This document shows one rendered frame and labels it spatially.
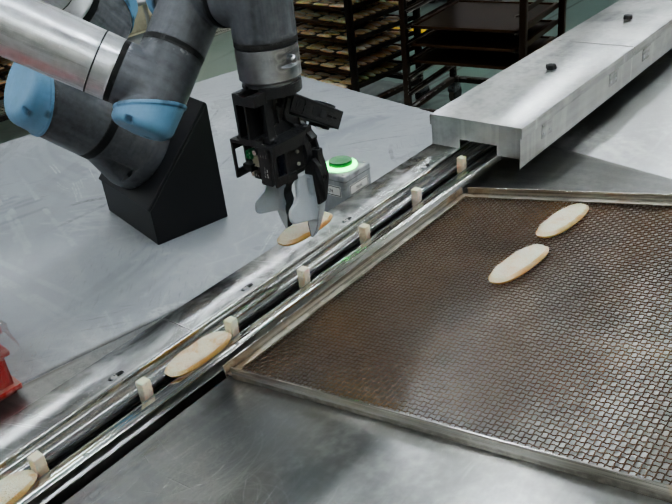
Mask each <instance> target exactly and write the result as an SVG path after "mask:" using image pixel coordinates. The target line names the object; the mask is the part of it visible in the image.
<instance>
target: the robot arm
mask: <svg viewBox="0 0 672 504"><path fill-rule="evenodd" d="M146 3H147V6H148V8H149V10H150V12H151V13H152V16H151V19H150V21H149V24H148V26H147V29H146V31H145V33H144V35H143V38H142V40H141V42H140V45H138V44H136V43H134V42H131V41H129V40H127V38H128V36H129V34H130V33H131V32H132V30H133V27H134V21H135V18H136V15H137V12H138V3H137V0H0V56H1V57H3V58H5V59H8V60H10V61H13V62H14V63H13V65H12V67H11V69H10V71H9V74H8V77H7V80H6V84H5V90H4V106H5V112H6V114H7V116H8V118H9V119H10V121H11V122H12V123H14V124H15V125H17V126H19V127H21V128H23V129H25V130H26V131H28V132H29V133H30V134H31V135H33V136H36V137H41V138H43V139H45V140H47V141H49V142H51V143H53V144H55V145H57V146H60V147H62V148H64V149H66V150H68V151H70V152H72V153H74V154H76V155H79V156H81V157H83V158H85V159H87V160H89V161H90V162H91V163H92V164H93V165H94V166H95V167H96V168H97V169H98V170H99V171H100V172H101V173H102V174H103V175H104V176H105V177H106V178H107V179H108V180H109V181H110V182H112V183H113V184H115V185H118V186H120V187H122V188H124V189H134V188H136V187H138V186H140V185H142V184H143V183H144V182H146V181H147V180H148V179H149V178H150V177H151V176H152V175H153V174H154V172H155V171H156V170H157V168H158V167H159V165H160V164H161V162H162V160H163V158H164V156H165V154H166V152H167V149H168V147H169V143H170V140H171V138H172V137H173V135H174V133H175V131H176V129H177V127H178V124H179V122H180V120H181V118H182V116H183V113H184V112H185V111H186V109H187V106H186V105H187V102H188V100H189V97H190V95H191V92H192V90H193V87H194V85H195V82H196V80H197V77H198V75H199V72H200V70H201V67H202V64H203V62H204V60H205V58H206V55H207V53H208V50H209V48H210V45H211V43H212V40H213V38H214V35H215V33H216V30H217V28H231V33H232V39H233V45H234V52H235V58H236V63H237V69H238V75H239V80H240V81H241V82H242V88H243V89H240V90H238V91H236V92H234V93H231V95H232V101H233V107H234V113H235V118H236V124H237V130H238V135H236V136H234V137H232V138H230V144H231V150H232V155H233V161H234V166H235V172H236V177H237V178H239V177H241V176H243V175H245V174H247V173H248V172H251V174H252V176H255V178H258V179H262V184H263V185H265V189H264V191H263V193H262V194H261V195H260V196H259V198H258V199H257V200H256V202H255V211H256V212H257V213H258V214H263V213H267V212H272V211H278V214H279V216H280V218H281V220H282V222H283V224H284V226H285V228H288V227H290V226H291V225H292V224H298V223H302V222H306V221H308V226H309V230H310V235H311V237H314V236H316V235H317V233H318V230H319V228H320V225H321V222H322V219H323V215H324V210H325V203H326V200H327V195H328V184H329V173H328V168H327V164H326V161H325V159H324V156H323V150H322V148H321V147H319V144H318V141H317V135H316V134H315V133H314V131H313V130H312V128H311V125H312V126H315V127H316V128H317V129H326V130H329V128H332V129H333V128H334V129H339V126H340V122H341V119H342V115H343V111H341V110H338V109H336V108H335V107H336V106H334V105H332V104H329V103H328V102H326V101H318V100H312V99H310V98H307V97H305V96H302V95H299V94H297V92H299V91H300V90H301V89H302V79H301V75H300V74H301V72H302V68H301V61H300V53H299V45H298V35H297V27H296V19H295V11H294V3H293V0H146ZM306 121H308V122H309V123H308V124H306ZM242 145H243V149H244V154H245V160H246V162H244V163H243V166H241V167H238V162H237V156H236V150H235V149H236V148H238V147H240V146H242ZM304 170H305V174H299V173H301V172H303V171H304ZM298 174H299V175H298ZM294 181H295V191H296V199H295V201H294V196H293V193H292V184H293V182H294ZM293 201H294V203H293Z"/></svg>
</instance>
